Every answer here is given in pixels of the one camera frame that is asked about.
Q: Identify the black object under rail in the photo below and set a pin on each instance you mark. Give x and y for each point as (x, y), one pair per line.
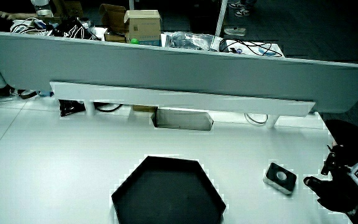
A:
(70, 107)

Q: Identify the white sneaker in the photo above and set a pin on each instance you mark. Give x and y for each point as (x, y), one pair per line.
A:
(235, 31)

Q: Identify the black and white square speaker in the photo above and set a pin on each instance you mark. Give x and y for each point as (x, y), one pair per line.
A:
(287, 183)

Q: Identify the green ball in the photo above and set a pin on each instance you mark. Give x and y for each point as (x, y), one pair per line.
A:
(134, 41)

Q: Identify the person's right hand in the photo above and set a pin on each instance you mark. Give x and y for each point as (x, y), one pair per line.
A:
(337, 189)

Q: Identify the white pole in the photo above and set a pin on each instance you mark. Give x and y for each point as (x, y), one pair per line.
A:
(221, 17)

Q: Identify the long grey divider panel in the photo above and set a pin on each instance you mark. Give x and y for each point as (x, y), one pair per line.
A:
(166, 68)

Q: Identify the white desk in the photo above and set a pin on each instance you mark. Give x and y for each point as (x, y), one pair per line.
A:
(57, 161)

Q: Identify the open brown cardboard box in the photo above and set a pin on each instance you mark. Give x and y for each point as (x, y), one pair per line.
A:
(113, 18)

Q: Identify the black hexagonal tray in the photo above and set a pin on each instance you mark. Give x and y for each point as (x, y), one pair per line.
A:
(168, 193)

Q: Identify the clear plastic bag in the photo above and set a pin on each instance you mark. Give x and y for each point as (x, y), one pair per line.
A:
(191, 41)

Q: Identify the clear plastic bottle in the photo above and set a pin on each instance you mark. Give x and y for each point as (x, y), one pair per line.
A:
(42, 7)

